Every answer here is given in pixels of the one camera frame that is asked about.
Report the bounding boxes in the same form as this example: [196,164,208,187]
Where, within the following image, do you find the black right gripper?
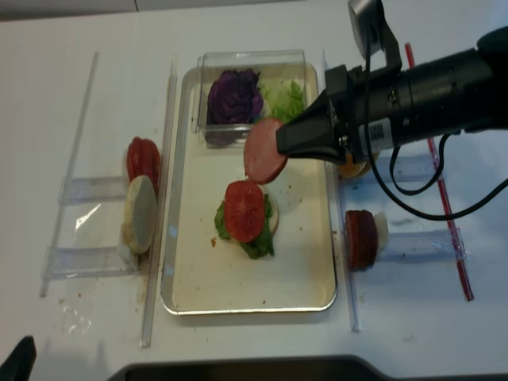
[276,66,391,165]

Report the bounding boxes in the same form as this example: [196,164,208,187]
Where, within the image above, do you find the clear track under tomatoes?
[58,176,128,205]

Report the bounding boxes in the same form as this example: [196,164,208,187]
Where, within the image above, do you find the green lettuce leaf on bread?
[214,194,279,260]

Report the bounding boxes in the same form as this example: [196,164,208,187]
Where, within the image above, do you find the white bread slices stack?
[122,175,157,255]

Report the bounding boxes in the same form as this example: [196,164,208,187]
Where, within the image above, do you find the clear acrylic divider rail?
[321,49,363,333]
[140,61,177,348]

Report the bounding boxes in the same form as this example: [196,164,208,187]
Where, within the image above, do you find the clear plastic container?
[192,50,307,148]

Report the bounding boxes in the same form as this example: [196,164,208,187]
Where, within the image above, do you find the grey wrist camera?
[348,0,402,75]

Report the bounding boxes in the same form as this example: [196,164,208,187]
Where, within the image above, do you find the clear acrylic far-left rod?
[39,52,100,298]

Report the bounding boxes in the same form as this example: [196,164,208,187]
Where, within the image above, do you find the clear acrylic left divider rail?
[140,61,177,348]

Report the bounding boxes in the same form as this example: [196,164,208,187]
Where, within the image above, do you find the clear acrylic right divider rail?
[321,49,363,333]

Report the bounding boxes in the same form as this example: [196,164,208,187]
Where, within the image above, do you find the purple cabbage leaves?
[205,68,264,147]

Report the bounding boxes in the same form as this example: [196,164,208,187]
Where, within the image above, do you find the tomato slice on sandwich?
[224,180,265,243]

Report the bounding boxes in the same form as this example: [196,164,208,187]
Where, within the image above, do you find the white pusher block bread rack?
[118,238,137,267]

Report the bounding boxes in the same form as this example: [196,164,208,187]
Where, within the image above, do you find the metal baking tray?
[160,68,337,315]

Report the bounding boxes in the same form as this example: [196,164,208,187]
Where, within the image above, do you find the clear track under bread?
[41,246,142,280]

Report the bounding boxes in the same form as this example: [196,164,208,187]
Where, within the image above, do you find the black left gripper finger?
[0,336,37,381]

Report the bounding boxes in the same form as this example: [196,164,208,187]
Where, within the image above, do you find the pink meat patty slice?
[244,117,288,184]

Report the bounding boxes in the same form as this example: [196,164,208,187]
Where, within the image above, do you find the red plastic rod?
[403,42,475,302]

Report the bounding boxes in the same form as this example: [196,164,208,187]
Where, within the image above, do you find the stack of meat patty slices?
[345,210,378,271]

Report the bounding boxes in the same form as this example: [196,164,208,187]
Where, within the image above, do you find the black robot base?
[107,354,402,381]

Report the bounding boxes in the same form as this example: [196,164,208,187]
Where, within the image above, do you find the green lettuce in container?
[260,79,306,123]

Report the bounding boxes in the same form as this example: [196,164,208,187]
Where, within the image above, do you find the white pusher block right rack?
[373,212,389,253]

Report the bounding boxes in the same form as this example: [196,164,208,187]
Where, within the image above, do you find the clear track under meat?
[375,229,466,264]

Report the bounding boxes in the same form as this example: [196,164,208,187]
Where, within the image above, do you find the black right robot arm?
[276,28,507,165]

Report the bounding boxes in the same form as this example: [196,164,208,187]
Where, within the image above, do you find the sesame burger bun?
[337,153,371,179]

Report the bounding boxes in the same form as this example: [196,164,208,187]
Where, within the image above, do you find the stack of tomato slices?
[126,137,160,195]

